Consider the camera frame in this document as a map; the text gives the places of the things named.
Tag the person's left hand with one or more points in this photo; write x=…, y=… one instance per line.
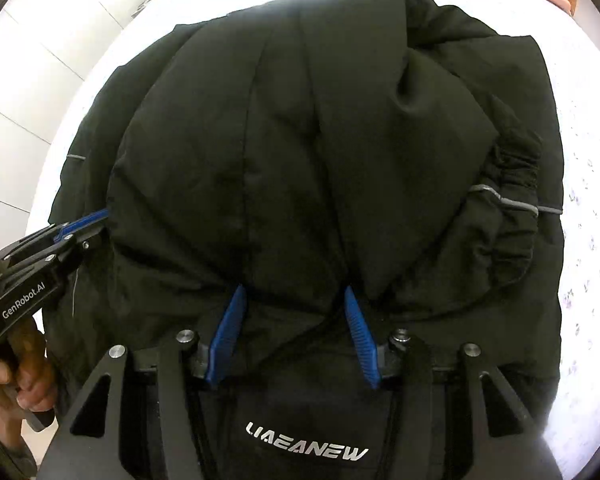
x=35, y=365

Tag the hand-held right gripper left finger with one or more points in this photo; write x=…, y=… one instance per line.
x=227, y=330

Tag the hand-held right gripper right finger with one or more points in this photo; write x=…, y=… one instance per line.
x=362, y=335

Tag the white wardrobe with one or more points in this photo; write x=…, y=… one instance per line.
x=30, y=60

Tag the black hooded jacket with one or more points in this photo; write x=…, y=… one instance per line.
x=305, y=135

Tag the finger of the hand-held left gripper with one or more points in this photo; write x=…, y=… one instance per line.
x=65, y=252
x=80, y=222

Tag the bed with floral sheet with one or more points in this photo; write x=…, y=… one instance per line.
x=590, y=210

